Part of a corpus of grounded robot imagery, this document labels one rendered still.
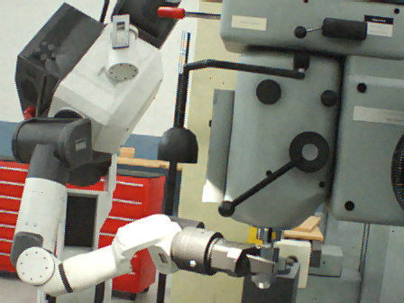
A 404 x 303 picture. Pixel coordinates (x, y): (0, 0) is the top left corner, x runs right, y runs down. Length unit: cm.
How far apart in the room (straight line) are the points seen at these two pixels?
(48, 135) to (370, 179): 69
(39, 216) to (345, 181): 63
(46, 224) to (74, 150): 17
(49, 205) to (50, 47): 38
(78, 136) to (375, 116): 65
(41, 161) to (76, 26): 36
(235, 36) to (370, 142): 29
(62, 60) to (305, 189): 67
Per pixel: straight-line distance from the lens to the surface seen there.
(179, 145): 134
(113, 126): 170
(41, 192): 160
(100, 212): 204
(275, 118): 134
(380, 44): 134
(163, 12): 156
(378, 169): 134
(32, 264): 155
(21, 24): 1105
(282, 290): 182
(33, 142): 165
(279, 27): 133
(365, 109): 133
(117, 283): 613
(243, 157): 135
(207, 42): 318
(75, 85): 171
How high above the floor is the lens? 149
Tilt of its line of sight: 3 degrees down
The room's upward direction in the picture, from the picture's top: 6 degrees clockwise
